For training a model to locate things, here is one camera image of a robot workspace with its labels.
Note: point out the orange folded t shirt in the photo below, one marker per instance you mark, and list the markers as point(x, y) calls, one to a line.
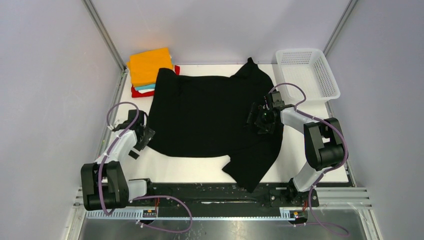
point(144, 66)

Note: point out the slotted cable duct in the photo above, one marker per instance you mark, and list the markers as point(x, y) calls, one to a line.
point(203, 213)

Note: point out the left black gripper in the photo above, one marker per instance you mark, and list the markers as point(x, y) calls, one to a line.
point(148, 135)

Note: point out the aluminium frame rail left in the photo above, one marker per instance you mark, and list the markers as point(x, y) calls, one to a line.
point(104, 74)

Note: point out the teal folded t shirt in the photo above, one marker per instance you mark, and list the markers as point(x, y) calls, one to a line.
point(145, 87)

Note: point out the white plastic basket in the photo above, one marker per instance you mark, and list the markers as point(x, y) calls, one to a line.
point(308, 69)

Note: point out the aluminium frame rail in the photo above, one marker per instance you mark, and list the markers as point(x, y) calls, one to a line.
point(339, 26)
point(104, 74)

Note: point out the red folded t shirt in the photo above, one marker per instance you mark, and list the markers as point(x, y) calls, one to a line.
point(148, 92)

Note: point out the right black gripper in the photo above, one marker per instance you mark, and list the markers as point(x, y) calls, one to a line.
point(258, 110)

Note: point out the black t shirt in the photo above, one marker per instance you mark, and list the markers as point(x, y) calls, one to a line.
point(207, 116)

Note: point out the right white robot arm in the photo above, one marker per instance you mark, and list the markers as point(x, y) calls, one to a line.
point(324, 144)

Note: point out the white folded t shirt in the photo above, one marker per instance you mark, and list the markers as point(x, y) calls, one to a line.
point(143, 91)

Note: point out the aluminium frame rail right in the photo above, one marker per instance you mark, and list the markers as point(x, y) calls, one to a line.
point(339, 26)

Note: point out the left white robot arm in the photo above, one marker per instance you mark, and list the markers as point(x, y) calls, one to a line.
point(104, 185)

